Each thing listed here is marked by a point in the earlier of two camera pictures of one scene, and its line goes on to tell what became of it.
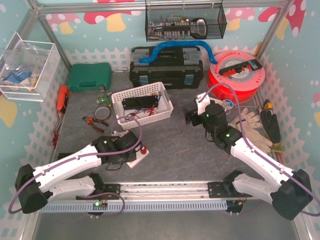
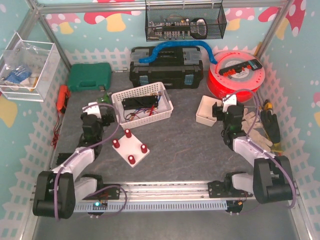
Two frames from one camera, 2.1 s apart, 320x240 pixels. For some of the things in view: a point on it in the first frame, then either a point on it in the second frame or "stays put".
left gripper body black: x=133 y=139 -> x=107 y=118
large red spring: x=144 y=151 stays put
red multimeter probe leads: x=56 y=132 stays put
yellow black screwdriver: x=267 y=104 stays put
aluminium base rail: x=220 y=190 stays put
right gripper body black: x=191 y=116 -> x=217 y=112
